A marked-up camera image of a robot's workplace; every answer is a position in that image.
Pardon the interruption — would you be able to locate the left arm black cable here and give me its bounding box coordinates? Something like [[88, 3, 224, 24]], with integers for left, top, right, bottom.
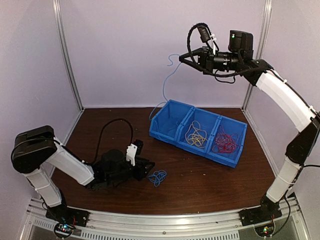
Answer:
[[93, 118, 134, 163]]

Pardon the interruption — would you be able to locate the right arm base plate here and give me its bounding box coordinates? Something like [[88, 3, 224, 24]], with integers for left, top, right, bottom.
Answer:
[[238, 206, 283, 227]]

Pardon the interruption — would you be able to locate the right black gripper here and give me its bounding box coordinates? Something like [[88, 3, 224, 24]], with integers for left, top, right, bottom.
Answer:
[[179, 45, 242, 75]]

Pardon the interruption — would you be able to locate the blue bin middle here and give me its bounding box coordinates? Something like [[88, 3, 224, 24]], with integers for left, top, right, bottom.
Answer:
[[177, 107, 221, 157]]

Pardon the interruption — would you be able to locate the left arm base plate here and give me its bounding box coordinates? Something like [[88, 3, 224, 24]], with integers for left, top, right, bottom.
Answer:
[[45, 207, 90, 227]]

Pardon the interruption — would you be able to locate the red cable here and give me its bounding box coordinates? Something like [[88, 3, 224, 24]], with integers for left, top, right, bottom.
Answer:
[[211, 124, 245, 154]]

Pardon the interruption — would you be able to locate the left aluminium frame post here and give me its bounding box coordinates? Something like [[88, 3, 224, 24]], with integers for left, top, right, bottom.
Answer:
[[52, 0, 84, 112]]

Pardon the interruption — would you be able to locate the yellow cable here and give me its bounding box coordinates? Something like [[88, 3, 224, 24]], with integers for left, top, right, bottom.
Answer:
[[184, 121, 208, 148]]

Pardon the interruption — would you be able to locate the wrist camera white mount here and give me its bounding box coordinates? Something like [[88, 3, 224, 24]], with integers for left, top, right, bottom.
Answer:
[[125, 139, 144, 167], [197, 25, 219, 55]]

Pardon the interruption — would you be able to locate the blue bin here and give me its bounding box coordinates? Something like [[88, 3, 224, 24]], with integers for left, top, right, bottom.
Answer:
[[149, 100, 195, 146], [177, 107, 221, 157], [205, 116, 248, 168]]

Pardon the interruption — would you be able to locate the front aluminium rail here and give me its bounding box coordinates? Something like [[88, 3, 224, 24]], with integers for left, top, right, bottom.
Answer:
[[17, 196, 312, 240]]

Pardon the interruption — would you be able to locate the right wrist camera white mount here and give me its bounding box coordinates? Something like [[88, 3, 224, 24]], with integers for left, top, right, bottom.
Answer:
[[197, 25, 219, 55]]

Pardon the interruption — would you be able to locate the blue bin near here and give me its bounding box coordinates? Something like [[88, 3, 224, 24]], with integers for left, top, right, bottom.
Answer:
[[205, 116, 248, 168]]

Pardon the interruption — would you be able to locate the blue bin far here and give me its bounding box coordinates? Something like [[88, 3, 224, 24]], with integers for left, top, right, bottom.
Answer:
[[149, 100, 195, 146]]

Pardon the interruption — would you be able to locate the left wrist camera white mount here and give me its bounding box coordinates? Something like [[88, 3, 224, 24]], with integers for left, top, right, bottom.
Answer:
[[125, 139, 144, 167]]

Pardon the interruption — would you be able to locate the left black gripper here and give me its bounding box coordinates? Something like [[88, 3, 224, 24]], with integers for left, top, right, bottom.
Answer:
[[106, 158, 156, 185]]

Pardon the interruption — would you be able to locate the right aluminium frame post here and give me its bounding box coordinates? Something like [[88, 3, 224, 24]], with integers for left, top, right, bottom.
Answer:
[[241, 0, 273, 112]]

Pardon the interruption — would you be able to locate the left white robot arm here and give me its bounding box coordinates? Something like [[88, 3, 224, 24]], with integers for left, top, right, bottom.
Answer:
[[10, 125, 155, 224]]

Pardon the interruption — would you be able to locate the aluminium frame post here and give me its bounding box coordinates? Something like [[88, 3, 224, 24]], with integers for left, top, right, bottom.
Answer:
[[52, 0, 84, 112], [241, 0, 273, 112]]

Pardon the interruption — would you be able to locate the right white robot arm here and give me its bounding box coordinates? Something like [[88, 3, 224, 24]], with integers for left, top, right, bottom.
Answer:
[[179, 23, 320, 221]]

